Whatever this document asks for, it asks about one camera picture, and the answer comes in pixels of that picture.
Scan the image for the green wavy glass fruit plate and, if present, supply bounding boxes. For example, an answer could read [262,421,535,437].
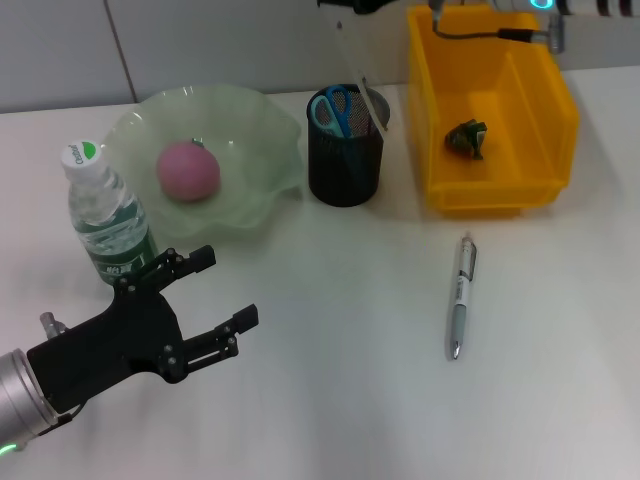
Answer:
[102,84,306,246]

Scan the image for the black mesh pen holder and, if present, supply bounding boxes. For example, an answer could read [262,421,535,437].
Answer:
[306,83,390,207]

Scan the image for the clear plastic ruler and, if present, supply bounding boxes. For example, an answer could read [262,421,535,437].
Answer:
[319,5,391,134]

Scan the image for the yellow plastic bin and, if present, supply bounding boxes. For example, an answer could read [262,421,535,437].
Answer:
[405,4,581,220]

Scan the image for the left arm grey cable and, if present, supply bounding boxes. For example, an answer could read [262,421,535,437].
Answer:
[38,310,87,427]

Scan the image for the green plastic wrapper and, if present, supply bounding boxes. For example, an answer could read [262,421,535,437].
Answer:
[443,118,489,162]

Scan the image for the clear green-label water bottle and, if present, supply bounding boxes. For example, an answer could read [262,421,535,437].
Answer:
[59,140,160,287]

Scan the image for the blue scissors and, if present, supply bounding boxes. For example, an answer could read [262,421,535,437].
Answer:
[310,84,371,191]

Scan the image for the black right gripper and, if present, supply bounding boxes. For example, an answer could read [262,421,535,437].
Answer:
[316,0,402,16]

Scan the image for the silver white pen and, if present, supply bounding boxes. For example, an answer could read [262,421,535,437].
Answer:
[446,230,479,361]

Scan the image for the pink toy peach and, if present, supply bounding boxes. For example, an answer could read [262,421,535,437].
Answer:
[155,139,222,203]

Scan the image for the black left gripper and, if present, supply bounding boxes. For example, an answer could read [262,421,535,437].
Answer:
[24,244,260,416]

